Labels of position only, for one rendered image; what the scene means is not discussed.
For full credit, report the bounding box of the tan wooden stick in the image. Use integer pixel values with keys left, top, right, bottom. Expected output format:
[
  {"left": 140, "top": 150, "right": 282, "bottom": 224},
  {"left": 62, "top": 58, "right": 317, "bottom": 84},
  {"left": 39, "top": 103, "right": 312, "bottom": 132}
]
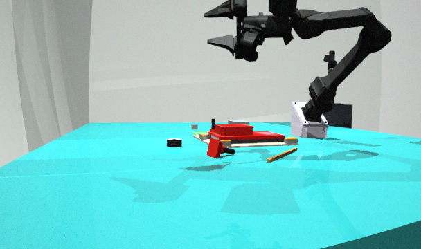
[{"left": 267, "top": 147, "right": 298, "bottom": 163}]

